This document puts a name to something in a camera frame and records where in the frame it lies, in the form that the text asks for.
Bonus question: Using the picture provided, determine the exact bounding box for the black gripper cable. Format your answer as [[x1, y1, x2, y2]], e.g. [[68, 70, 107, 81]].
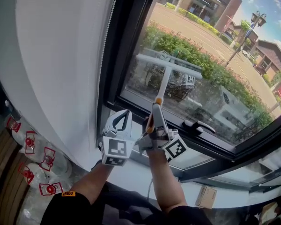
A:
[[146, 178, 155, 201]]

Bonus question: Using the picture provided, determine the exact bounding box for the dark-roofed brown house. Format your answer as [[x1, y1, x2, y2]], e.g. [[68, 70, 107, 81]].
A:
[[249, 39, 281, 76]]

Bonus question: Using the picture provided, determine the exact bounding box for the wooden slatted panel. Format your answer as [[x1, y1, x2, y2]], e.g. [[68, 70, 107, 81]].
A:
[[0, 127, 30, 225]]

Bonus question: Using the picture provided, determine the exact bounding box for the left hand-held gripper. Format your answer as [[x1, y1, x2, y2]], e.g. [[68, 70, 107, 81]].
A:
[[97, 109, 137, 167]]

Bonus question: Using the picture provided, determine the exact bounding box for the clear window glass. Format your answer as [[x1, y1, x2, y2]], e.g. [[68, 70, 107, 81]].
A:
[[120, 0, 281, 147]]

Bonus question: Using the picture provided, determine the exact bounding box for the brown building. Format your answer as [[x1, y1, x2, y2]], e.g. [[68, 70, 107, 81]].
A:
[[158, 0, 242, 32]]

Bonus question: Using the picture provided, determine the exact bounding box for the person's left forearm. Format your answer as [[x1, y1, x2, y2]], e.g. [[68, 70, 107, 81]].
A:
[[70, 164, 114, 205]]

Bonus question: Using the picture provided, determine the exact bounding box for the clear red-handled water bottle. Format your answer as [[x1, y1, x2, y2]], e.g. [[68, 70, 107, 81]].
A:
[[17, 163, 47, 187], [13, 130, 44, 159], [23, 181, 72, 220], [6, 117, 23, 138], [36, 146, 73, 180]]

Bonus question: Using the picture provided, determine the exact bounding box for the black window frame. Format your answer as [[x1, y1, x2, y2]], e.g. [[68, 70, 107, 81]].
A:
[[97, 0, 281, 193]]

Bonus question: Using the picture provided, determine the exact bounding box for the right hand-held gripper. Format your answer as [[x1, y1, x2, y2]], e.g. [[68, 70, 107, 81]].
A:
[[134, 103, 187, 163]]

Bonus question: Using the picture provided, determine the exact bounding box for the person's right forearm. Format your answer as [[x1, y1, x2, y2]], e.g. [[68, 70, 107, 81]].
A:
[[146, 149, 188, 214]]

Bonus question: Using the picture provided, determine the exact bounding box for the white windowsill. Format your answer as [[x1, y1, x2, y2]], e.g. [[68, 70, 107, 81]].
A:
[[105, 109, 281, 210]]

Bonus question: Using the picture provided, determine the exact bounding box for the black street lamp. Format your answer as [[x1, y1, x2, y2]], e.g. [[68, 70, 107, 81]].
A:
[[223, 10, 267, 68]]

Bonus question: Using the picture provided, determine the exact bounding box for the white squeegee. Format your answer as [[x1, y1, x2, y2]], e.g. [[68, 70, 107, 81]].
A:
[[135, 53, 203, 135]]

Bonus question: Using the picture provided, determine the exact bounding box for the person's black shirt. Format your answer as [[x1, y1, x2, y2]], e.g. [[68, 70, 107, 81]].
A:
[[39, 181, 214, 225]]

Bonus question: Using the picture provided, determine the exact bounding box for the black window handle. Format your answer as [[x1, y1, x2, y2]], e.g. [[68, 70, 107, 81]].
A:
[[182, 120, 216, 135]]

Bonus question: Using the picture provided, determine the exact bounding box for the dark teal panel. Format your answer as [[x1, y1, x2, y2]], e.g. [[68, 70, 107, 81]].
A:
[[0, 55, 17, 135]]

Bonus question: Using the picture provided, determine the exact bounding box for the green hedge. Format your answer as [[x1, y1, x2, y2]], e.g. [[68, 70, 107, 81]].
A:
[[131, 22, 274, 140]]

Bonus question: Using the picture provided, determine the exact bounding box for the small cardboard box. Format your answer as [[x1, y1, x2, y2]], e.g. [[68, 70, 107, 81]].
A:
[[195, 185, 218, 210]]

